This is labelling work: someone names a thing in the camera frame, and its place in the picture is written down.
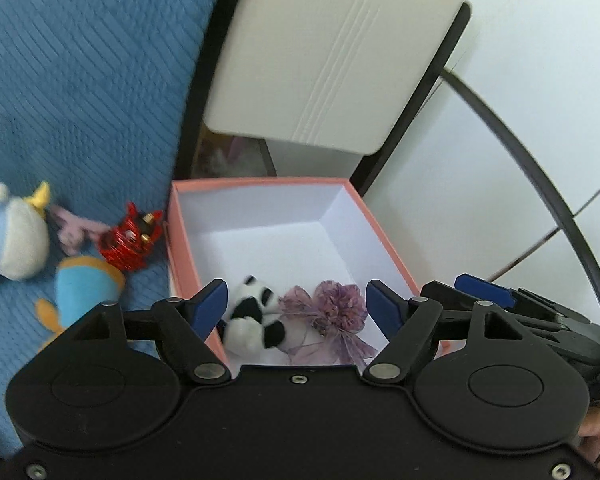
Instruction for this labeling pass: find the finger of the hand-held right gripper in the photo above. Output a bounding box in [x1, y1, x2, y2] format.
[454, 273, 518, 308]
[420, 280, 476, 311]

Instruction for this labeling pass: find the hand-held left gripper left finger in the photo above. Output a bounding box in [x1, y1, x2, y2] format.
[62, 278, 232, 386]

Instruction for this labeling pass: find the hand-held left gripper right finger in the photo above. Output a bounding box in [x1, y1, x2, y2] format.
[362, 278, 531, 386]

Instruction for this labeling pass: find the panda plush toy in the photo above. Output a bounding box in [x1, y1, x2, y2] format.
[219, 274, 287, 356]

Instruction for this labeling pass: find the purple organza sachet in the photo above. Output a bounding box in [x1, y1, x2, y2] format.
[279, 280, 376, 364]

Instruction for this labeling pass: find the pink cardboard box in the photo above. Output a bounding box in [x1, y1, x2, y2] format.
[165, 177, 454, 379]

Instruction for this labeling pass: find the red figurine toy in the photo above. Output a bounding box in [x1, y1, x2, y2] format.
[98, 202, 165, 274]

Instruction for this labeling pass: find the blue and orange plush toy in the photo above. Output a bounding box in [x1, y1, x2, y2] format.
[33, 254, 127, 354]

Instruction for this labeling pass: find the small pink plush toy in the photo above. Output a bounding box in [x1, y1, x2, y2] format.
[49, 203, 109, 256]

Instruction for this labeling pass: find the light blue white plush toy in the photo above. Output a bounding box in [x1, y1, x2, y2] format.
[0, 181, 52, 281]

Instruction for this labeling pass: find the person's right hand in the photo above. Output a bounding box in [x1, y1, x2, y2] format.
[578, 404, 600, 444]

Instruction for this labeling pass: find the black curved bar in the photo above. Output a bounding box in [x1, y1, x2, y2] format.
[437, 67, 600, 347]

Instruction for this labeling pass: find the pink plastic stool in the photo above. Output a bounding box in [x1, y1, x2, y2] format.
[192, 130, 277, 179]

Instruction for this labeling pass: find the blue quilted mat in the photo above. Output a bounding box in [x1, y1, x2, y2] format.
[0, 0, 232, 461]

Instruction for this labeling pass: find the beige folding chair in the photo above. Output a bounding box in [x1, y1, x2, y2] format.
[172, 0, 474, 197]

